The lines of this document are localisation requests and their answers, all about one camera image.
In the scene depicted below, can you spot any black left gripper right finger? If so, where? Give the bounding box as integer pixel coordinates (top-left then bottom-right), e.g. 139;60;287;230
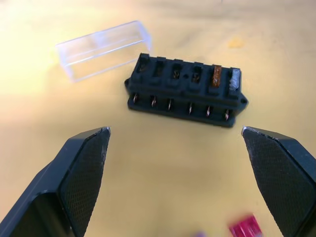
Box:
241;126;316;237

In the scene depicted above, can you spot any black fuse box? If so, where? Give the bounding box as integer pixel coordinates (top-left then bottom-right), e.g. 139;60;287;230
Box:
124;52;248;128

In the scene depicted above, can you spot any red blade fuse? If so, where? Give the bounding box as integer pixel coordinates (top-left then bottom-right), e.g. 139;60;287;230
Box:
228;214;263;237

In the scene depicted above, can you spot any clear white blade fuse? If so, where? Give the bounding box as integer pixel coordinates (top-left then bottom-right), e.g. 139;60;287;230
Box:
228;69;241;90

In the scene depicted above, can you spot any orange blade fuse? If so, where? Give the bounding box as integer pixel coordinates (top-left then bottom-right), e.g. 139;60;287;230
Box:
210;65;223;88

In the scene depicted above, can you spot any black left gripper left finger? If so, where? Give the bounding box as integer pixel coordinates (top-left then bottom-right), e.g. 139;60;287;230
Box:
0;126;112;237

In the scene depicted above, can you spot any clear plastic cover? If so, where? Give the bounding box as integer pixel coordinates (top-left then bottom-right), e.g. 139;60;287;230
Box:
54;20;153;83

